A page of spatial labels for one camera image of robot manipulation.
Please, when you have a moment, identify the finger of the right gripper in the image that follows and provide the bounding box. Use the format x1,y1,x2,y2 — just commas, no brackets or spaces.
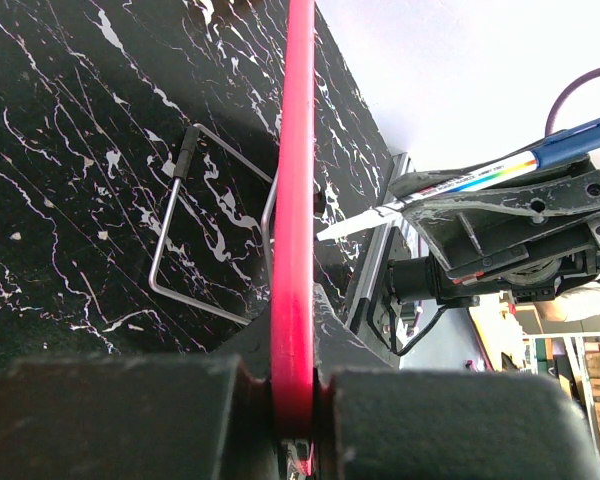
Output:
387,154,591,201
404,169,600,273

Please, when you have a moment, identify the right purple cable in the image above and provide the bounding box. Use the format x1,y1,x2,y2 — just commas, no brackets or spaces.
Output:
544,63,600,136

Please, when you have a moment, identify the blue capped whiteboard marker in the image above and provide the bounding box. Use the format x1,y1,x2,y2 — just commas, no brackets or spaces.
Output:
315,118,600,241

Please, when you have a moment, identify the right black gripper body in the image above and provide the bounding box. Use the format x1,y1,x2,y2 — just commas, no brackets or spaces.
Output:
439,216,600,305

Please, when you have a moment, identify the whiteboard metal wire stand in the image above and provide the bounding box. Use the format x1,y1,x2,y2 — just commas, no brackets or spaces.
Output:
148,123,275,326

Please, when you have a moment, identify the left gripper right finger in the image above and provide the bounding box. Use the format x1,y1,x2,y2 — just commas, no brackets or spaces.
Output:
313,285,600,479

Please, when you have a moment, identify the pink framed whiteboard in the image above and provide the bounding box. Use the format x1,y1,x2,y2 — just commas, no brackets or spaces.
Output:
269,0,317,476

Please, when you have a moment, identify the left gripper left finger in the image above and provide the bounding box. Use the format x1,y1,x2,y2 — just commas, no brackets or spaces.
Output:
0,313,279,479

